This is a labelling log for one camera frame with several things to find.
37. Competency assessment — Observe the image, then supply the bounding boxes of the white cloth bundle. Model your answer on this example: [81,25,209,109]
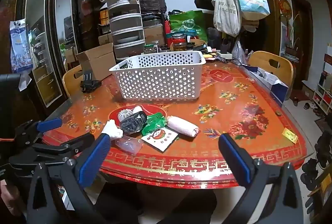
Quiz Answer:
[166,116,200,139]

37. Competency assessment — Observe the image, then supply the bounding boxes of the dark mirrored wardrobe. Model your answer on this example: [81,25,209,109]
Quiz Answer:
[0,0,107,116]

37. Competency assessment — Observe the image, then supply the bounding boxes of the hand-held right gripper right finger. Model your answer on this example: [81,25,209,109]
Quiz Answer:
[218,133,305,224]

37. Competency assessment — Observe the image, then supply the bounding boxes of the white cube shelf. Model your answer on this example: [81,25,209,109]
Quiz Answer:
[312,43,332,113]

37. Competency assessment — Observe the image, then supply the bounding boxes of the clear plastic bag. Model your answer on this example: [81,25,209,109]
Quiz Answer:
[115,134,144,155]

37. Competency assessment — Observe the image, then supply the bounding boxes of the white canvas tote bag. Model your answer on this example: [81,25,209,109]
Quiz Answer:
[211,0,242,37]

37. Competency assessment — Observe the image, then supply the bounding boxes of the green snack packet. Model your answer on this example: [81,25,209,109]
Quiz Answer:
[141,113,168,136]

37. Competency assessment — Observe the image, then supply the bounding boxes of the black snack packet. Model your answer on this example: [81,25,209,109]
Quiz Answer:
[120,111,148,136]

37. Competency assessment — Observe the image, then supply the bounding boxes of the row of dark shoes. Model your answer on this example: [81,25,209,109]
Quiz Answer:
[302,131,332,188]

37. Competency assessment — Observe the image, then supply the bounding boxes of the red lid glass jar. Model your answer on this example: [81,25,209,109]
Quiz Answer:
[171,34,187,51]

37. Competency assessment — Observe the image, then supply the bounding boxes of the white ribbed plastic part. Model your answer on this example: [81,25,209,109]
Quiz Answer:
[117,109,135,122]

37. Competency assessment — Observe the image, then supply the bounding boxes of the white soft bundle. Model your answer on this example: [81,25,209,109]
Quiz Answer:
[102,120,123,140]

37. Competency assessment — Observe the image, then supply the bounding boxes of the wooden chair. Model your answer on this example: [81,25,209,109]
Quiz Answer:
[248,51,294,86]
[62,65,83,97]

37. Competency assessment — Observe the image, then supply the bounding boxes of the green shopping bag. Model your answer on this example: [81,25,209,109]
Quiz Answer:
[169,10,208,42]

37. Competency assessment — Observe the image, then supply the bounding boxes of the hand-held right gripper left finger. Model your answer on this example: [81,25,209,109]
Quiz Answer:
[26,133,112,224]

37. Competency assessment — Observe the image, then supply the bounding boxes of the open cardboard box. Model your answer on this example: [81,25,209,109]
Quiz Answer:
[76,43,116,81]

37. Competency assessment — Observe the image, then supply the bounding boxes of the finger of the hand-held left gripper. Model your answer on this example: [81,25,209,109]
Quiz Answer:
[14,118,63,145]
[9,133,95,165]

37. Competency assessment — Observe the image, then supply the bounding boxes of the person's left hand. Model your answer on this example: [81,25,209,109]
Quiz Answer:
[0,179,26,217]

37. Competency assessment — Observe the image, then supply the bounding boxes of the red floral tablecloth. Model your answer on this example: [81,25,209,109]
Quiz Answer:
[41,58,309,188]

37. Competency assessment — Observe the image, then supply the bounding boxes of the brown cardboard box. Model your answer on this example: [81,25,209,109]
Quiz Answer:
[143,24,166,46]

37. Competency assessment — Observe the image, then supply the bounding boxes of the black phone holder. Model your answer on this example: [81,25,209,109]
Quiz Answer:
[80,70,103,93]

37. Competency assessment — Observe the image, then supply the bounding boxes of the blue white paper bag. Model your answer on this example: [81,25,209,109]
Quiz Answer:
[249,67,289,103]

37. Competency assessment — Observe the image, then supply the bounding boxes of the blue print tote bag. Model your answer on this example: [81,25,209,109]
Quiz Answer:
[233,0,271,20]

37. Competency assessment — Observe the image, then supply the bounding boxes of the white cartoon print packet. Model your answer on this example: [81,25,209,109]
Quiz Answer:
[141,129,179,152]

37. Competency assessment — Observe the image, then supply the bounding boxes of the dark wooden door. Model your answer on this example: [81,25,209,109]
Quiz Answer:
[272,0,314,82]

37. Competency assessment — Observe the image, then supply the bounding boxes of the white perforated plastic basket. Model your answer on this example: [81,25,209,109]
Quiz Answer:
[108,51,207,100]

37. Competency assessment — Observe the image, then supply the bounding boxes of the blue white plastic bag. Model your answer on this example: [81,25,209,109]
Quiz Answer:
[10,19,34,73]

